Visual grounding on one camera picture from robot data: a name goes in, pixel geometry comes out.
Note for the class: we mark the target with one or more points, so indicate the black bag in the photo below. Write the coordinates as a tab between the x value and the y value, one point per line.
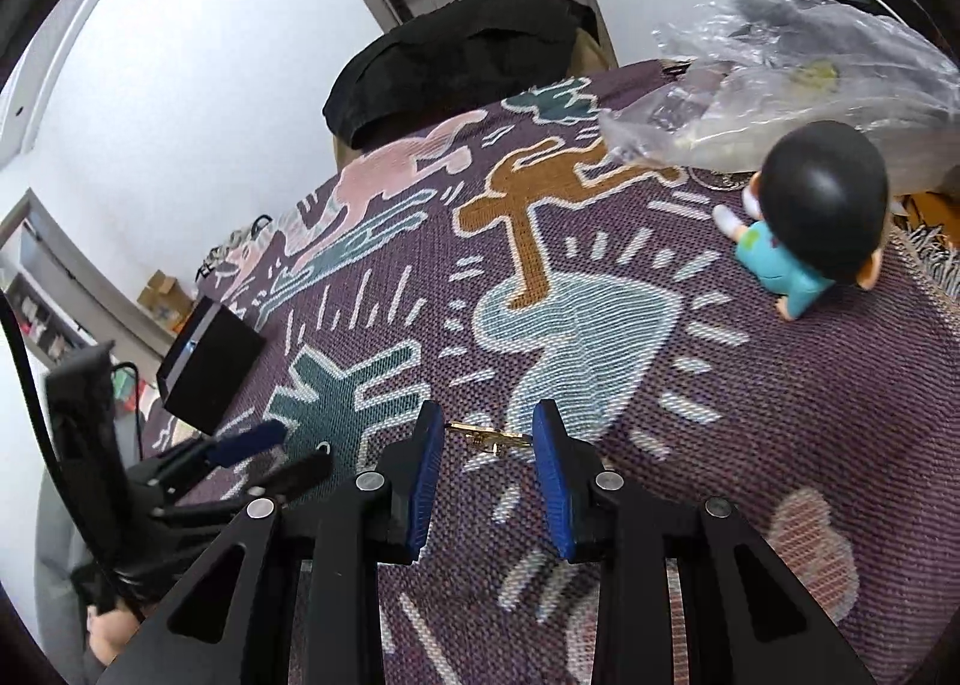
465	62

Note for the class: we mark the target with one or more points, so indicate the black rectangular box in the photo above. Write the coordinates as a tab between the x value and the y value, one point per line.
214	362

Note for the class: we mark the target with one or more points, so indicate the purple printed blanket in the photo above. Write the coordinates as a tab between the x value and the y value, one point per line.
750	392

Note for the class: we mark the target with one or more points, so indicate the white panelled door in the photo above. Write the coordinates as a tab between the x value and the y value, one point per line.
45	54

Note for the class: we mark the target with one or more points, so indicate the clear plastic bag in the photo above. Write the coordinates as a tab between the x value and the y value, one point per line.
795	77

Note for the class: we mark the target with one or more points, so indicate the cardboard box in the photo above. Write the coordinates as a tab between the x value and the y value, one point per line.
165	298

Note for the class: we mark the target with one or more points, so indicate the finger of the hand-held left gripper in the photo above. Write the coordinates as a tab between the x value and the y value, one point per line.
300	471
247	441

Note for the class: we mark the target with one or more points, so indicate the grey wall shelf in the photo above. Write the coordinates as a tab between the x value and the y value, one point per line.
52	280

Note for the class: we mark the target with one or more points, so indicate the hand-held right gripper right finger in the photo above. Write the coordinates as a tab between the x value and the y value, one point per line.
559	490

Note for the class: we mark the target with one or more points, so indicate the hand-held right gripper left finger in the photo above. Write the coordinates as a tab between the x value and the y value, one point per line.
424	482

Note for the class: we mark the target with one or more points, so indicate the black-haired doll figure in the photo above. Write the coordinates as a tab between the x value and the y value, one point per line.
825	197

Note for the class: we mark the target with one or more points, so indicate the person's left hand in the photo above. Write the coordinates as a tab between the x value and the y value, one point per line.
112	636

